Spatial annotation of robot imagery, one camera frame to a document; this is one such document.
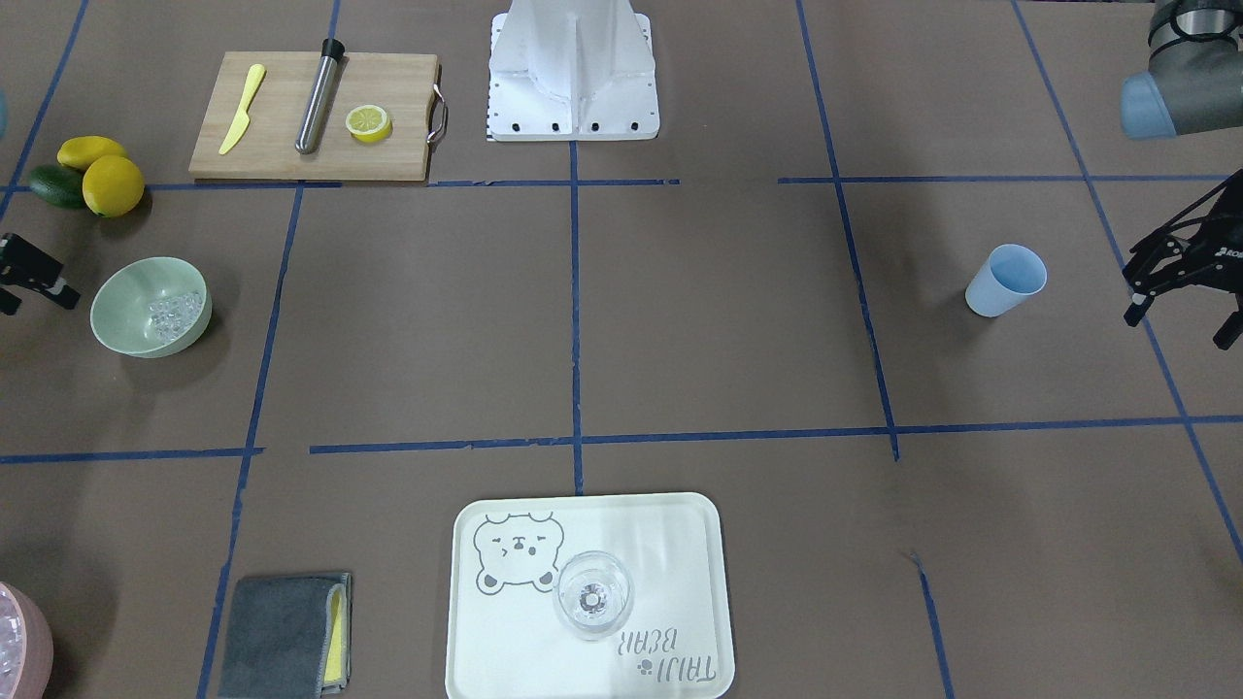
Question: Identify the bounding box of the wooden cutting board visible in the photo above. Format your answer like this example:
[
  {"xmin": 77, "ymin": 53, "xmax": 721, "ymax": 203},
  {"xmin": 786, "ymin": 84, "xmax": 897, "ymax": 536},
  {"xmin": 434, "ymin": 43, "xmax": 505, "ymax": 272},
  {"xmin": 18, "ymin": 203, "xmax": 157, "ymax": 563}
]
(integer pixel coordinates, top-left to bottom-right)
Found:
[{"xmin": 189, "ymin": 51, "xmax": 445, "ymax": 182}]

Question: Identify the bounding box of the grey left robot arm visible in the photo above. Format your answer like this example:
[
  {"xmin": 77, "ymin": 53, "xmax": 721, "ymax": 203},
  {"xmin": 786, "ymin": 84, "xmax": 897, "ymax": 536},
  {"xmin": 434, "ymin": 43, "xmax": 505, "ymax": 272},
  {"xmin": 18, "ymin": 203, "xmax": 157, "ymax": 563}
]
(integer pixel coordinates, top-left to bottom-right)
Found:
[{"xmin": 1120, "ymin": 1, "xmax": 1242, "ymax": 327}]

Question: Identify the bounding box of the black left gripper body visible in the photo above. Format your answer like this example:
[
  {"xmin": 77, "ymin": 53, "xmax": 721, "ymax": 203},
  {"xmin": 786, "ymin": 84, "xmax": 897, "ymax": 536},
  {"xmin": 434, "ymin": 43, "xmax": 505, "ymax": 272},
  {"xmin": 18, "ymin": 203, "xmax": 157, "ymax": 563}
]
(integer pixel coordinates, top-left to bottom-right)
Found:
[{"xmin": 1146, "ymin": 170, "xmax": 1241, "ymax": 299}]

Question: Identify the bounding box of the lemon half slice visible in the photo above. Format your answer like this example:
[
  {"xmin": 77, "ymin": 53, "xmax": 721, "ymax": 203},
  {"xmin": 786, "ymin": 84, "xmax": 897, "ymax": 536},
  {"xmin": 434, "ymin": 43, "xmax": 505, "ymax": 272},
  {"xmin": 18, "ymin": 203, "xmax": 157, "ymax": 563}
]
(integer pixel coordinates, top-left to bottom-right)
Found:
[{"xmin": 346, "ymin": 104, "xmax": 392, "ymax": 146}]

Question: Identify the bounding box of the green lime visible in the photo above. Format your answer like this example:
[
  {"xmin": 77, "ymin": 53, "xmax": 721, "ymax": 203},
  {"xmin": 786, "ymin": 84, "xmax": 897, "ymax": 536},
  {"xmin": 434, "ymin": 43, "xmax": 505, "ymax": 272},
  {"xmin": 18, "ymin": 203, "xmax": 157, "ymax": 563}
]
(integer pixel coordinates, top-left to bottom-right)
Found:
[{"xmin": 29, "ymin": 164, "xmax": 87, "ymax": 211}]

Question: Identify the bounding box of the clear wine glass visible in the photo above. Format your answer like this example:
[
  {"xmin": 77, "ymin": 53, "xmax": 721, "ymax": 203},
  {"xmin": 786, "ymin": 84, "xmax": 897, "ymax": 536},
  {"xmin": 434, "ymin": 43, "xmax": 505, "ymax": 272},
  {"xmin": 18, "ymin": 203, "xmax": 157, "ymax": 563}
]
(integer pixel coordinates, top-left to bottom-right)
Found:
[{"xmin": 554, "ymin": 551, "xmax": 635, "ymax": 642}]

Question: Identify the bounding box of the light blue plastic cup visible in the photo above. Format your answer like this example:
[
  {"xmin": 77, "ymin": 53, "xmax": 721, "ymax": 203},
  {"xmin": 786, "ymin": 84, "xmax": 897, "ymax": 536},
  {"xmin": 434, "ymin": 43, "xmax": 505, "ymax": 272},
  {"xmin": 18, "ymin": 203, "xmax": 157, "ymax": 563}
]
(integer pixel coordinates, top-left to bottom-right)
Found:
[{"xmin": 965, "ymin": 244, "xmax": 1048, "ymax": 318}]

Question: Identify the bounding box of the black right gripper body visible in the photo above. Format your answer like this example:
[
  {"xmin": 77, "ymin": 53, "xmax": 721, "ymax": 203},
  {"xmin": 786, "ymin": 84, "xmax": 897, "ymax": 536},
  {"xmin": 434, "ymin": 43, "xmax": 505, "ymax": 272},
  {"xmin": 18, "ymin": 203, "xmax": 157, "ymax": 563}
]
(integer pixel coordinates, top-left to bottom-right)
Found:
[{"xmin": 1, "ymin": 233, "xmax": 63, "ymax": 313}]

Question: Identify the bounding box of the white bear serving tray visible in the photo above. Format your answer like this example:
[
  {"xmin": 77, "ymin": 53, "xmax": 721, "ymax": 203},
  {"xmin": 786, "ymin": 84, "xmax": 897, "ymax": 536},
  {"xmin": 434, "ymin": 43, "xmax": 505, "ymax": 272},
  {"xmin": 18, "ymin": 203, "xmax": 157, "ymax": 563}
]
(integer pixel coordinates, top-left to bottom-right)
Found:
[{"xmin": 445, "ymin": 493, "xmax": 736, "ymax": 698}]

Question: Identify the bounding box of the grey folded cloth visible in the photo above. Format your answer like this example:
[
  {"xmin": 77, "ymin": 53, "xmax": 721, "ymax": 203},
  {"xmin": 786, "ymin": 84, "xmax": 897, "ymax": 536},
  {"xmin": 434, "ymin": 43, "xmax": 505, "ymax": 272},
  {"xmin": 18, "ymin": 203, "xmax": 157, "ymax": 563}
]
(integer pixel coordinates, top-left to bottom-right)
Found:
[{"xmin": 218, "ymin": 571, "xmax": 353, "ymax": 698}]

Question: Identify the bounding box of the light green bowl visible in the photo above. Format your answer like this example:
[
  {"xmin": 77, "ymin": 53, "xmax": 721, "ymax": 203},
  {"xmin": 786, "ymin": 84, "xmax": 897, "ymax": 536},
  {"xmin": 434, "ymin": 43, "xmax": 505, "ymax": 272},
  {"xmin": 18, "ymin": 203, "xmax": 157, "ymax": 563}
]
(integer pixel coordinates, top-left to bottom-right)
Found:
[{"xmin": 89, "ymin": 256, "xmax": 214, "ymax": 359}]

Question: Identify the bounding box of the whole yellow lemon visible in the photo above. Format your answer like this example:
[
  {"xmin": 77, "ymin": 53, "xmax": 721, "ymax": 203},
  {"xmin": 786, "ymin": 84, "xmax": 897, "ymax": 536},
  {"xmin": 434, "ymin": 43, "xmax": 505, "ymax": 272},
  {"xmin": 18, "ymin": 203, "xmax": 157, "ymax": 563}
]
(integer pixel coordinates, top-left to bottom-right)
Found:
[{"xmin": 82, "ymin": 155, "xmax": 145, "ymax": 218}]

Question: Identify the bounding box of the yellow plastic knife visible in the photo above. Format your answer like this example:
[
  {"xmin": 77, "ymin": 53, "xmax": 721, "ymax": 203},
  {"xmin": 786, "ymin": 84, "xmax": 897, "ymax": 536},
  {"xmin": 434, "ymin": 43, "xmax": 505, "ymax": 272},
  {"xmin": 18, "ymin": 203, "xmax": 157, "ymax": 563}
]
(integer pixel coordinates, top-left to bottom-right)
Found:
[{"xmin": 218, "ymin": 63, "xmax": 267, "ymax": 155}]

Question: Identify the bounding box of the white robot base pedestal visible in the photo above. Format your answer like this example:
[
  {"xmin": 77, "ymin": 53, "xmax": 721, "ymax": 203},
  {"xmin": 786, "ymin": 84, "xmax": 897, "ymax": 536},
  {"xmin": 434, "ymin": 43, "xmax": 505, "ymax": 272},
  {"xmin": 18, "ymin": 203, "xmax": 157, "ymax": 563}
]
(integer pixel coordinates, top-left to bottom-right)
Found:
[{"xmin": 486, "ymin": 1, "xmax": 661, "ymax": 143}]

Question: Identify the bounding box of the pink bowl of ice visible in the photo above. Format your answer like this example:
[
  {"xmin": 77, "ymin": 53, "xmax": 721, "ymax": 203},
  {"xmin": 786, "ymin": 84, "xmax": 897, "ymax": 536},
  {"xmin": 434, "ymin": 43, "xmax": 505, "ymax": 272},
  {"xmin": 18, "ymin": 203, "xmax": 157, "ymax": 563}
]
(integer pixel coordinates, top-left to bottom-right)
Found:
[{"xmin": 1, "ymin": 582, "xmax": 53, "ymax": 698}]

